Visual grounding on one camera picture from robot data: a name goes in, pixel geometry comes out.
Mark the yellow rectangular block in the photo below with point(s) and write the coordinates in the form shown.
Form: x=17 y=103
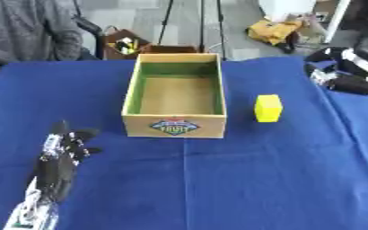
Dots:
x=268 y=108

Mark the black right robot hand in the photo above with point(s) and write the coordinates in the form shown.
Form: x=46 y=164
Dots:
x=344 y=81

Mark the brown cardboard box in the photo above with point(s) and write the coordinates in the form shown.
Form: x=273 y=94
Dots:
x=169 y=49

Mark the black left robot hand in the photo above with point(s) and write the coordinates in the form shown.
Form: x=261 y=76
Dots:
x=56 y=170

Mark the brown bag with items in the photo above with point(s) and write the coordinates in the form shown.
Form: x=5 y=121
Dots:
x=123 y=44

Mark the black tripod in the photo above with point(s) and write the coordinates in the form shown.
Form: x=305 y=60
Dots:
x=192 y=24

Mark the person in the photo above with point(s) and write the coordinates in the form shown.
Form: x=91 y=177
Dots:
x=30 y=33

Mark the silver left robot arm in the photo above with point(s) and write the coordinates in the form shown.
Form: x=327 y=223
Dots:
x=31 y=211

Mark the tan cardboard box green inside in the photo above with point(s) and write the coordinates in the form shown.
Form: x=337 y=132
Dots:
x=175 y=99

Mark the white table leg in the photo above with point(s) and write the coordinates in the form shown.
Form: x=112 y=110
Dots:
x=337 y=21

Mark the yellow bag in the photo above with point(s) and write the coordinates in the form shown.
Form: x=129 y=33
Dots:
x=274 y=32

